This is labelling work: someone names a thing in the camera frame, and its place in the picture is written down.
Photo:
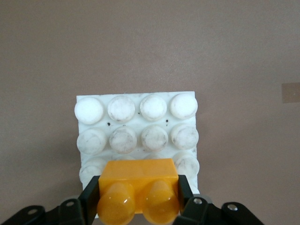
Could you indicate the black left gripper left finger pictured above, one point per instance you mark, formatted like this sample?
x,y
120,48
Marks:
x,y
90,199

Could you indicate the white studded base plate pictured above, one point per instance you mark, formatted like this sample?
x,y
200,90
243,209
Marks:
x,y
138,117

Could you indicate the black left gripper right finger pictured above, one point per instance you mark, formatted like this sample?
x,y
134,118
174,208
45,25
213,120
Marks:
x,y
184,194

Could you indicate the yellow two-stud block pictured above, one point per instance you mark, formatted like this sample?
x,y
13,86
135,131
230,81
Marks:
x,y
138,178

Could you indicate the brown tape patch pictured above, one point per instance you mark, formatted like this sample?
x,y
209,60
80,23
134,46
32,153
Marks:
x,y
291,93

